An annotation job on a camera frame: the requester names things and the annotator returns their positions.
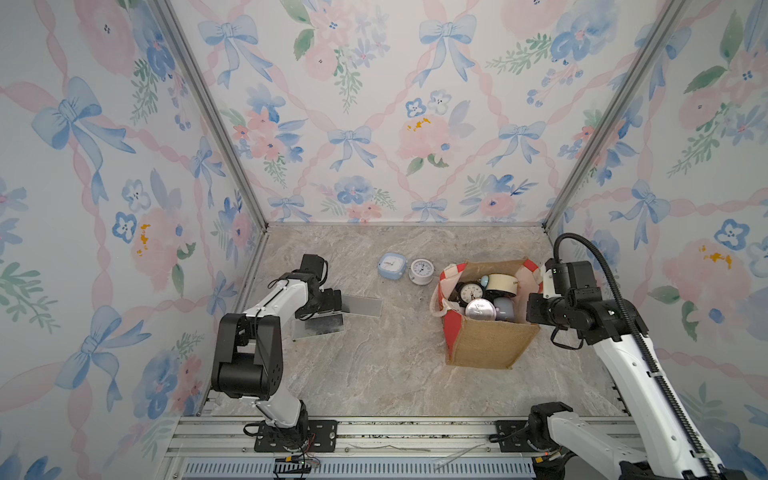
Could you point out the blue dome alarm clock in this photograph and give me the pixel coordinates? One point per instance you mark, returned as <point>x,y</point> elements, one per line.
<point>505,309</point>

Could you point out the pink round alarm clock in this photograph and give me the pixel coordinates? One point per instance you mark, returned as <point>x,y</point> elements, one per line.
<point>481,309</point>

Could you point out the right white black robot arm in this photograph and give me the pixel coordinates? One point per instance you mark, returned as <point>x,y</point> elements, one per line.
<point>673,448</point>

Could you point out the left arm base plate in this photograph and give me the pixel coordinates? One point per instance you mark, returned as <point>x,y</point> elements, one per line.
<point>312,437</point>

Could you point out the white round alarm clock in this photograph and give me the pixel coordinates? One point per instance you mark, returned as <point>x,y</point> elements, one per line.
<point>421,271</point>

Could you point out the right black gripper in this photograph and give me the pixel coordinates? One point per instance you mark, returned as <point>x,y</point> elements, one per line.
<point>532,311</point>

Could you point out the aluminium front rail frame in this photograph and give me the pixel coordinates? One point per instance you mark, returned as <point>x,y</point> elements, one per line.
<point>219,447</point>

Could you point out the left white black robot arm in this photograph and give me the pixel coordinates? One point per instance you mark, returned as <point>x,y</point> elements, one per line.
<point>248,359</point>

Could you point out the grey panel clock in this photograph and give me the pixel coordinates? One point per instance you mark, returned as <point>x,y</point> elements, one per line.
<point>318,326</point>

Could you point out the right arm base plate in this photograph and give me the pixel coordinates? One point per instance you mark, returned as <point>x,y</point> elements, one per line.
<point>515,436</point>

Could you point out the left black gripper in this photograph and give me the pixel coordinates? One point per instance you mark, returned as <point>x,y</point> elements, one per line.
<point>333,302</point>

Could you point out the grey mirror clock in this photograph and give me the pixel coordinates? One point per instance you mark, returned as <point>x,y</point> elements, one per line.
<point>361,306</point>

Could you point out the blue twin-bell clock beige base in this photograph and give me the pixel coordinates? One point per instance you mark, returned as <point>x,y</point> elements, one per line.
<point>499,285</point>

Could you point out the black twin-bell alarm clock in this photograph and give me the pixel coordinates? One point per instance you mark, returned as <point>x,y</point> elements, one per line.
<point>469,291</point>

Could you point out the blue square alarm clock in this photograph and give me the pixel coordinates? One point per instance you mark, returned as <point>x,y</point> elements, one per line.
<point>392,266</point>

